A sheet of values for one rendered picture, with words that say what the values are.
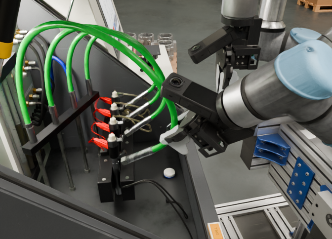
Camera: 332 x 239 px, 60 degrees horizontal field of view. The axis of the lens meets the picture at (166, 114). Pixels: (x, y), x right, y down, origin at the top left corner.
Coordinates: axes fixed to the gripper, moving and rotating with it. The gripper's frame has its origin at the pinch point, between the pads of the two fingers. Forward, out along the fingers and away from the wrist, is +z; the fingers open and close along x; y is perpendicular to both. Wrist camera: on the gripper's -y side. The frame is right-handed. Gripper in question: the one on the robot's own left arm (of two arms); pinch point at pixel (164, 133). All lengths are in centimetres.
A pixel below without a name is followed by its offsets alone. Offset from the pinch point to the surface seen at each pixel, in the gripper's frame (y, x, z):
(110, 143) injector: -4.9, -0.8, 20.1
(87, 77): -22.8, 16.1, 31.2
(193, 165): 19.2, 12.6, 20.5
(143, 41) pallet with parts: -32, 237, 229
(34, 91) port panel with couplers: -33, 8, 47
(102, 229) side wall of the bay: -0.7, -24.2, -5.3
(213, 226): 25.3, -5.2, 7.2
